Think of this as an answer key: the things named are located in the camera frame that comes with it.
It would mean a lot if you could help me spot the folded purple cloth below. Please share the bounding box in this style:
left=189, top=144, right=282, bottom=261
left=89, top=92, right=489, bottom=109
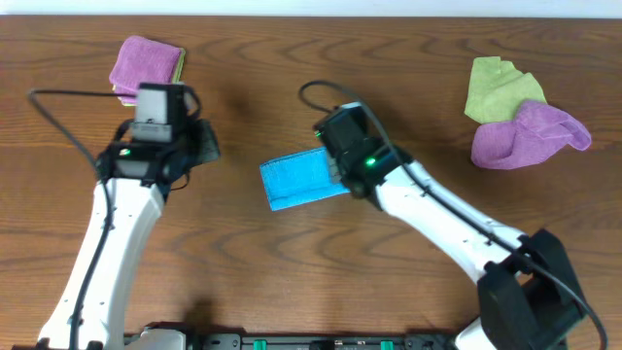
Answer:
left=109, top=35, right=184, bottom=107

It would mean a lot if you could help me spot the crumpled green cloth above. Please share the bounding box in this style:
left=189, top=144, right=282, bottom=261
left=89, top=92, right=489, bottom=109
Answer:
left=465, top=56, right=546, bottom=124

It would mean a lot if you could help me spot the blue microfiber cloth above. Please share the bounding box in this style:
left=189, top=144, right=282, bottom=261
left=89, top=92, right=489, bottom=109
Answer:
left=259, top=147, right=349, bottom=211

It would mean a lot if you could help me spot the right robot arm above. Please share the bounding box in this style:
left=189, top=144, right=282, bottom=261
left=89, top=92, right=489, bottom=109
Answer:
left=323, top=136, right=589, bottom=350

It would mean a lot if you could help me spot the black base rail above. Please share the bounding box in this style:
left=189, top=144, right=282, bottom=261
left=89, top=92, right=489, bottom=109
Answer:
left=123, top=332, right=463, bottom=350

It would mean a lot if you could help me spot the folded green cloth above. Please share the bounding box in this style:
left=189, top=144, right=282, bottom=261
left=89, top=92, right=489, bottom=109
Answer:
left=112, top=47, right=187, bottom=107

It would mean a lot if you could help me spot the crumpled purple cloth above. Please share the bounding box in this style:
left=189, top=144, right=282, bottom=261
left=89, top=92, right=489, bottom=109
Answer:
left=471, top=100, right=592, bottom=170

